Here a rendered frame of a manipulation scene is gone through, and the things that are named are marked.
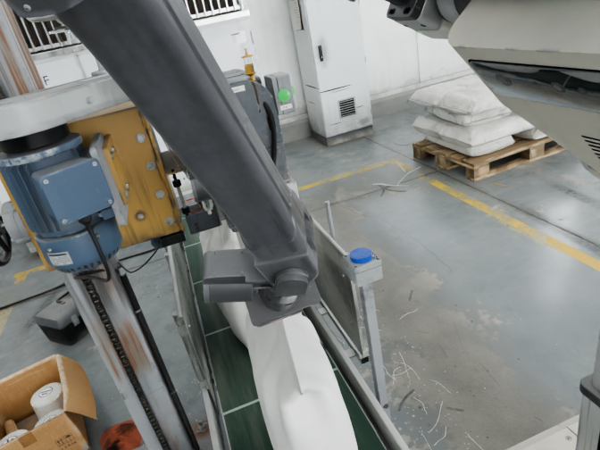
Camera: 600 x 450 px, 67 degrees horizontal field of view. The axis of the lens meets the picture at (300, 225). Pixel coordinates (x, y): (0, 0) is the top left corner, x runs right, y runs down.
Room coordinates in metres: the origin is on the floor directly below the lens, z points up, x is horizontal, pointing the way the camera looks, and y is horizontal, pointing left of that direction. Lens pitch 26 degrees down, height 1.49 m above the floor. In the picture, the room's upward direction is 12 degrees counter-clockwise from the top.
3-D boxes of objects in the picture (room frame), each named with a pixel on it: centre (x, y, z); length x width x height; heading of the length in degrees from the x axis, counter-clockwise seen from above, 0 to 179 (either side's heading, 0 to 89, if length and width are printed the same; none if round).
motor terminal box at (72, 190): (0.79, 0.38, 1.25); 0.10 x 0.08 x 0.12; 129
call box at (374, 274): (1.04, -0.14, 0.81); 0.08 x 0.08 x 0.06; 14
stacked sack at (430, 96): (3.79, -1.49, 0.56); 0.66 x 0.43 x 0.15; 101
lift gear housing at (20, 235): (1.05, 0.65, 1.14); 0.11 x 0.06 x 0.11; 14
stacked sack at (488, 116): (3.59, -1.51, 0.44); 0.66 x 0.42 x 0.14; 8
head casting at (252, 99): (1.22, 0.15, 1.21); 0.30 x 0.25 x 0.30; 14
